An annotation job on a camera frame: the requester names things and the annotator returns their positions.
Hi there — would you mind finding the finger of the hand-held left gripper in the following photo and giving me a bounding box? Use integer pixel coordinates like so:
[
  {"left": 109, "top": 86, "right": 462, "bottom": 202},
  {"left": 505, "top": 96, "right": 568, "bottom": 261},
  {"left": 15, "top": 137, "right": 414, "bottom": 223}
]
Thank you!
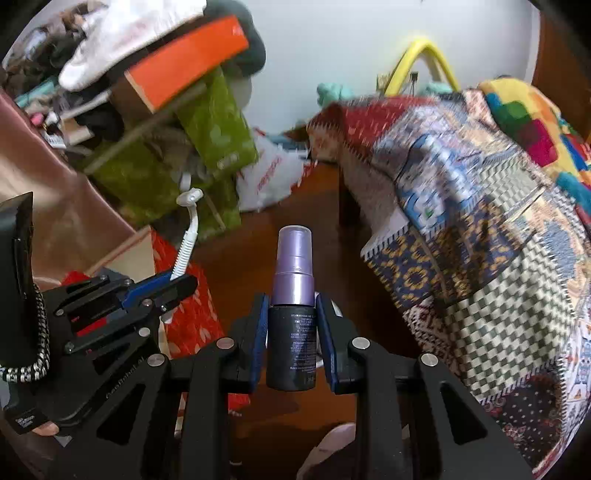
[
  {"left": 58, "top": 272, "right": 200, "bottom": 319},
  {"left": 65, "top": 295, "right": 186, "bottom": 355}
]

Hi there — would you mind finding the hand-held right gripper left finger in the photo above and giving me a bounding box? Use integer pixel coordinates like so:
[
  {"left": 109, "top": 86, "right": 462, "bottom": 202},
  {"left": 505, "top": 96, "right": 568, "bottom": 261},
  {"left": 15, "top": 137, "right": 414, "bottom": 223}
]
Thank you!
[{"left": 48, "top": 293, "right": 271, "bottom": 480}]

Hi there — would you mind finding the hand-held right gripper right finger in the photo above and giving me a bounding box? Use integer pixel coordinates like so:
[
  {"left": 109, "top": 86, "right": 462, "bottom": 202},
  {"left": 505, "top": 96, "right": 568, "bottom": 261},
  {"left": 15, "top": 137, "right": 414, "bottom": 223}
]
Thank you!
[{"left": 316, "top": 293, "right": 533, "bottom": 480}]

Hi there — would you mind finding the dark spray bottle purple cap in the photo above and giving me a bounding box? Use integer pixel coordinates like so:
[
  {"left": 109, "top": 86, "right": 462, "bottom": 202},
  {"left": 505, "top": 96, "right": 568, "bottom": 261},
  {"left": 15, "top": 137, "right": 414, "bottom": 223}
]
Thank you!
[{"left": 265, "top": 224, "right": 322, "bottom": 391}]

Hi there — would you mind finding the red patterned box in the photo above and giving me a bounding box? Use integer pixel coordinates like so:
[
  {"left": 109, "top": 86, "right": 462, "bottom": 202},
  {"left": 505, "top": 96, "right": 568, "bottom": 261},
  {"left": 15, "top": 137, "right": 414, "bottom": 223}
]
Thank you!
[{"left": 150, "top": 231, "right": 232, "bottom": 361}]

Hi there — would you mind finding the brown satin cloth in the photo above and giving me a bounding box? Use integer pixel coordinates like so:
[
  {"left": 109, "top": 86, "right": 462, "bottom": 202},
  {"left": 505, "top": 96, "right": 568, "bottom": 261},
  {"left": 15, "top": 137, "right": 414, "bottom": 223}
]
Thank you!
[{"left": 0, "top": 88, "right": 154, "bottom": 292}]

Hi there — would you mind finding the white plastic bag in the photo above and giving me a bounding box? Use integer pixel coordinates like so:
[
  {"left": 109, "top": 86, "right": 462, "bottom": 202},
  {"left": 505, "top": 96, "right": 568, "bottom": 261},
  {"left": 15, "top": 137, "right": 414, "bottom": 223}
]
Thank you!
[{"left": 235, "top": 129, "right": 306, "bottom": 214}]

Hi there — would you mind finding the patchwork checkered quilt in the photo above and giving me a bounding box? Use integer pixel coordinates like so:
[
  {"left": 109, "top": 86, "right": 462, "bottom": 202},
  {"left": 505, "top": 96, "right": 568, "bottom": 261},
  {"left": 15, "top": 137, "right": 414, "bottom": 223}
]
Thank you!
[{"left": 307, "top": 90, "right": 591, "bottom": 480}]

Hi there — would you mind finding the orange box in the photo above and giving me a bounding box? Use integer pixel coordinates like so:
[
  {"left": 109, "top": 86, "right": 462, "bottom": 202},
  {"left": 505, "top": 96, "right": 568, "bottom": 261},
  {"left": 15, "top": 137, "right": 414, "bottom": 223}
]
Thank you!
[{"left": 124, "top": 15, "right": 250, "bottom": 114}]

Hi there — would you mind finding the pile of mixed clutter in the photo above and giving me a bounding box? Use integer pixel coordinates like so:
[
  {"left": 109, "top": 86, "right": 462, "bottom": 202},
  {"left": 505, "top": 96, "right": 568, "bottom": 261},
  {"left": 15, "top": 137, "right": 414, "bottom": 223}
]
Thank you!
[{"left": 0, "top": 0, "right": 125, "bottom": 155}]

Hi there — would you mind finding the white cloth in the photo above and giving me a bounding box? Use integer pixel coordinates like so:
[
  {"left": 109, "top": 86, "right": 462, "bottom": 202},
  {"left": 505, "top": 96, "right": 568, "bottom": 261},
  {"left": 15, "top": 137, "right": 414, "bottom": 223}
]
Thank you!
[{"left": 59, "top": 0, "right": 208, "bottom": 91}]

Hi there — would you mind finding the teal soft toy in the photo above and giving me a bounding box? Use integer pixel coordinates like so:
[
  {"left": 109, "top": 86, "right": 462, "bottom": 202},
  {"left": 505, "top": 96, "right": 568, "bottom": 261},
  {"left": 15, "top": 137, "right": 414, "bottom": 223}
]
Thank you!
[{"left": 316, "top": 82, "right": 352, "bottom": 105}]

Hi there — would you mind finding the dark grey cloth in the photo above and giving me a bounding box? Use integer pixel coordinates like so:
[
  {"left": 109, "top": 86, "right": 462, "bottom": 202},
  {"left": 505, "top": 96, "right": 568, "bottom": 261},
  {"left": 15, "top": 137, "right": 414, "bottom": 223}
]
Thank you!
[{"left": 203, "top": 0, "right": 268, "bottom": 77}]

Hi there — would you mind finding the colourful patch blanket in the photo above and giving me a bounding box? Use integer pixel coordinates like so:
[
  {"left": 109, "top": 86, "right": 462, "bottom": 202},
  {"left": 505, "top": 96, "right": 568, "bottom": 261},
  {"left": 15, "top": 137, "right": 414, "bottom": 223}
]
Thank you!
[{"left": 478, "top": 78, "right": 591, "bottom": 220}]

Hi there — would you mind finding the yellow hoop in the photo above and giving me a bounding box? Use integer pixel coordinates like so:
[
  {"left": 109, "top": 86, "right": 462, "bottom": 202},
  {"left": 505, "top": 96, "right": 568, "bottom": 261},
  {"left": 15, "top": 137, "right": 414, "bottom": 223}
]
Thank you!
[{"left": 385, "top": 39, "right": 461, "bottom": 96}]

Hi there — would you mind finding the brown wooden door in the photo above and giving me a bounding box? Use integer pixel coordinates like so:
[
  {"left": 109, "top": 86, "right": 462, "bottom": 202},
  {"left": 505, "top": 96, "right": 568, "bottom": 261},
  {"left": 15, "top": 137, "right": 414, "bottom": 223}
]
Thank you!
[{"left": 530, "top": 14, "right": 591, "bottom": 123}]

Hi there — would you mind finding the braided wrist strap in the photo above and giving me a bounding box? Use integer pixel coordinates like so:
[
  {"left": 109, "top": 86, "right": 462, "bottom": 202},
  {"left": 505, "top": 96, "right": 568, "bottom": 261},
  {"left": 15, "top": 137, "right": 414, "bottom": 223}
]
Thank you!
[{"left": 0, "top": 284, "right": 51, "bottom": 385}]

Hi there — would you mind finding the wooden bed frame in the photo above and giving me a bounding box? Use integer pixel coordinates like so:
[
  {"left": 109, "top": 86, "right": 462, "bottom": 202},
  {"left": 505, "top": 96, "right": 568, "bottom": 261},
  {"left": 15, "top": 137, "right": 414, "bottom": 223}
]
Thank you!
[{"left": 338, "top": 164, "right": 372, "bottom": 228}]

